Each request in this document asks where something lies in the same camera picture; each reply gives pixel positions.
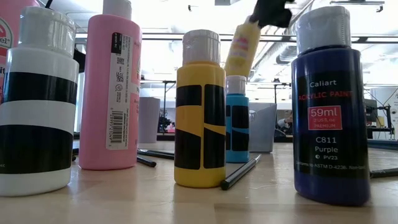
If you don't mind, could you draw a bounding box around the light blue paint bottle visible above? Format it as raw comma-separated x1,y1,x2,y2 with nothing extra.
224,75,251,164

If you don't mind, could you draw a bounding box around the grey translucent plastic bin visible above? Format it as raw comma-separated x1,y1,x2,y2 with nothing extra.
248,102,278,154

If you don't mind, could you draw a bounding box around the lilac plastic cup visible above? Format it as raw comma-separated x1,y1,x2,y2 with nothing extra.
138,96,162,144

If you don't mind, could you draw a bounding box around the black pencil near yellow bottle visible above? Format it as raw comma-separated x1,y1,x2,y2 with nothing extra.
220,154,262,192

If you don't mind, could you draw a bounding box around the small yellow paint bottle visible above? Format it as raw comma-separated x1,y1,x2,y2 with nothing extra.
173,29,227,189

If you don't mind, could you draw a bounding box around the black background workbench equipment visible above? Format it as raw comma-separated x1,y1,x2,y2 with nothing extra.
363,98,396,140

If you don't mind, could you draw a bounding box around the white paint bottle black label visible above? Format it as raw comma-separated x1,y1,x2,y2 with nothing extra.
0,6,80,197

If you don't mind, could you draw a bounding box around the large pink paint bottle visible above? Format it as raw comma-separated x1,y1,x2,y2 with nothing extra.
0,0,41,105
78,0,143,171

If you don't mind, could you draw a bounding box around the person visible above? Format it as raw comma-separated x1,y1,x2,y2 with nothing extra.
277,112,294,133

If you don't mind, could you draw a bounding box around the dark purple paint bottle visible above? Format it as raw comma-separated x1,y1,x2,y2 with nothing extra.
290,5,372,207

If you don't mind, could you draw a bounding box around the large yellow-orange paint bottle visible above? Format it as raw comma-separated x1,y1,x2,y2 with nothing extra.
223,15,263,79

